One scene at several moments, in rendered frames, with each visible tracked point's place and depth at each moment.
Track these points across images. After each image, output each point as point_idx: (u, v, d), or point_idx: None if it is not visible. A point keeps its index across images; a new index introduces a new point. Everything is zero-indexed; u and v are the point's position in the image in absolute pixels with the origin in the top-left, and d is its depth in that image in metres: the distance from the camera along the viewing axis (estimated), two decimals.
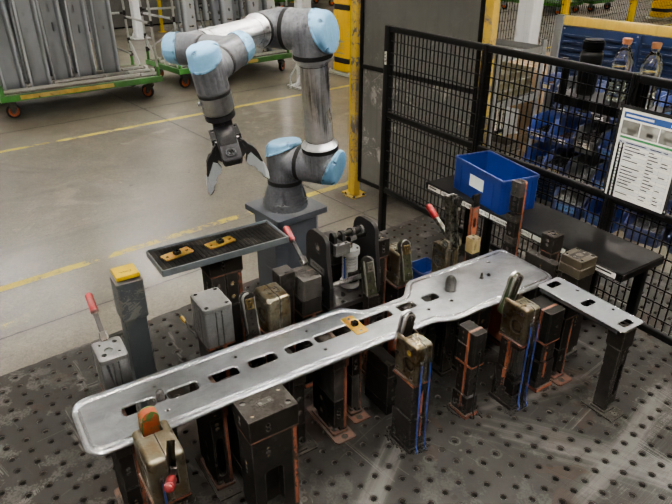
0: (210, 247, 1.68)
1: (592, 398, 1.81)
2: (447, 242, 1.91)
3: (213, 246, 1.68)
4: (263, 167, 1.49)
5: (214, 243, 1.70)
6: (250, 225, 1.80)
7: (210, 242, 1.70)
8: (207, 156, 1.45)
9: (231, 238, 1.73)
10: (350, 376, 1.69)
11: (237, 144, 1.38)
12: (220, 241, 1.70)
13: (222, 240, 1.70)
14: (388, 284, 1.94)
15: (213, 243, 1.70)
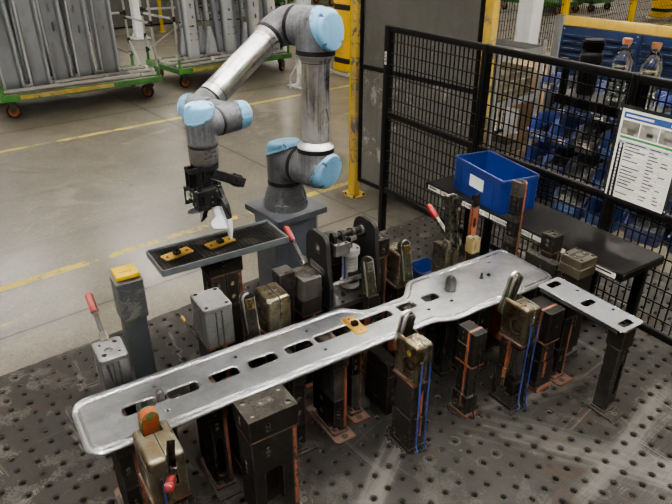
0: (210, 247, 1.68)
1: (592, 398, 1.81)
2: (447, 242, 1.91)
3: (213, 246, 1.68)
4: None
5: (214, 243, 1.70)
6: (250, 225, 1.80)
7: (210, 242, 1.70)
8: (223, 201, 1.60)
9: (231, 238, 1.73)
10: (350, 376, 1.69)
11: (228, 172, 1.66)
12: (220, 241, 1.70)
13: (222, 240, 1.70)
14: (388, 284, 1.94)
15: (213, 243, 1.70)
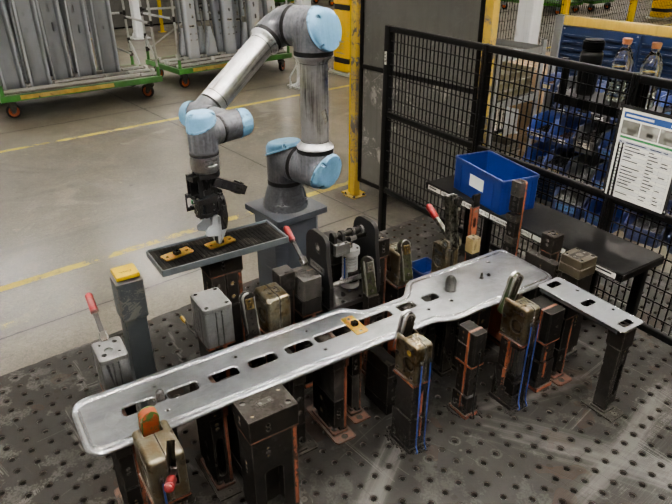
0: (210, 247, 1.68)
1: (592, 398, 1.81)
2: (447, 242, 1.91)
3: (213, 246, 1.68)
4: None
5: (214, 243, 1.70)
6: (250, 225, 1.80)
7: (210, 242, 1.70)
8: (223, 215, 1.62)
9: (231, 238, 1.73)
10: (350, 376, 1.69)
11: (229, 180, 1.67)
12: None
13: (222, 240, 1.70)
14: (388, 284, 1.94)
15: (213, 243, 1.70)
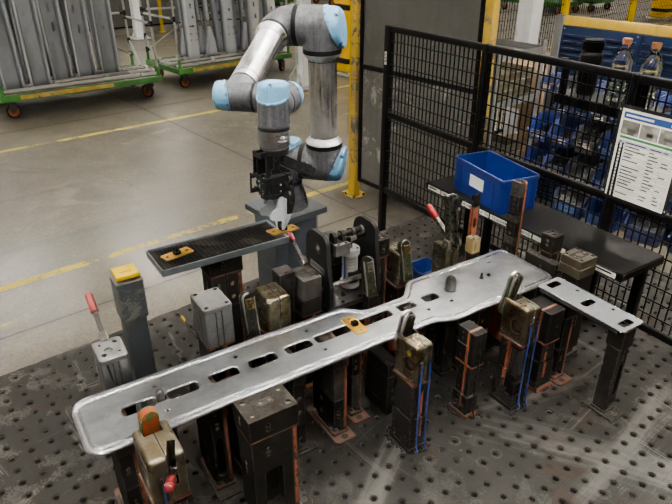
0: (273, 233, 1.53)
1: (592, 398, 1.81)
2: (447, 242, 1.91)
3: (276, 232, 1.54)
4: None
5: (277, 230, 1.56)
6: (250, 225, 1.80)
7: (272, 229, 1.56)
8: (290, 197, 1.48)
9: (294, 226, 1.58)
10: (350, 376, 1.69)
11: None
12: None
13: (285, 227, 1.56)
14: (388, 284, 1.94)
15: (275, 230, 1.56)
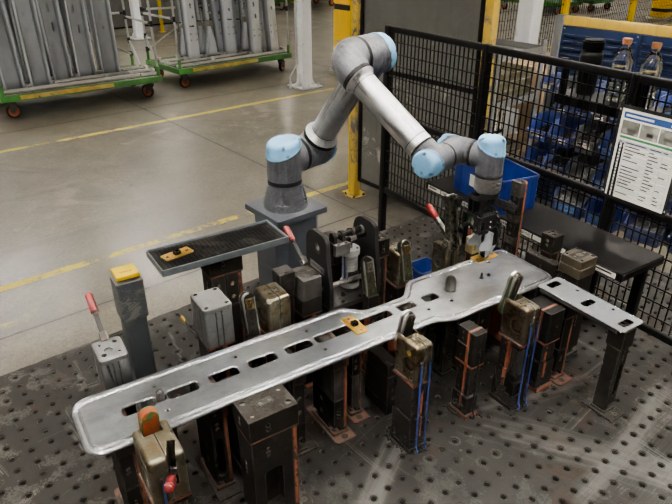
0: (477, 260, 1.79)
1: (592, 398, 1.81)
2: (447, 242, 1.91)
3: (480, 260, 1.80)
4: (481, 240, 1.82)
5: (479, 257, 1.81)
6: (250, 225, 1.80)
7: (475, 255, 1.82)
8: (497, 232, 1.73)
9: (493, 253, 1.83)
10: (350, 376, 1.69)
11: None
12: None
13: (487, 255, 1.81)
14: (388, 284, 1.94)
15: (478, 257, 1.81)
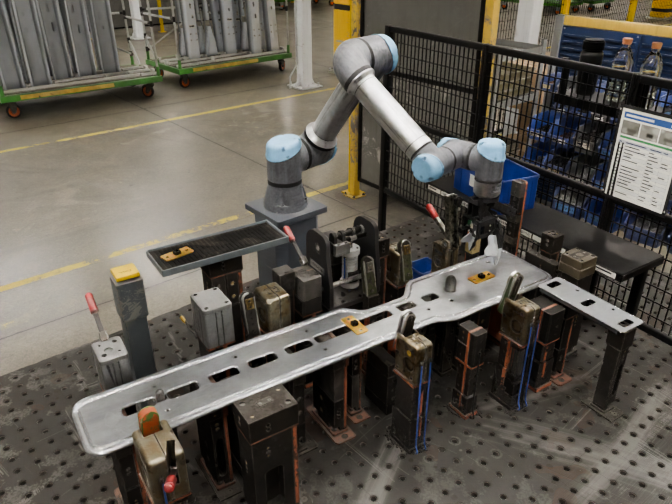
0: (474, 281, 1.83)
1: (592, 398, 1.81)
2: (447, 242, 1.91)
3: (477, 281, 1.83)
4: (474, 237, 1.84)
5: (476, 278, 1.85)
6: (250, 225, 1.80)
7: (472, 276, 1.85)
8: (499, 233, 1.73)
9: (490, 273, 1.87)
10: (350, 376, 1.69)
11: None
12: (482, 276, 1.84)
13: (484, 275, 1.84)
14: (388, 284, 1.94)
15: (475, 277, 1.85)
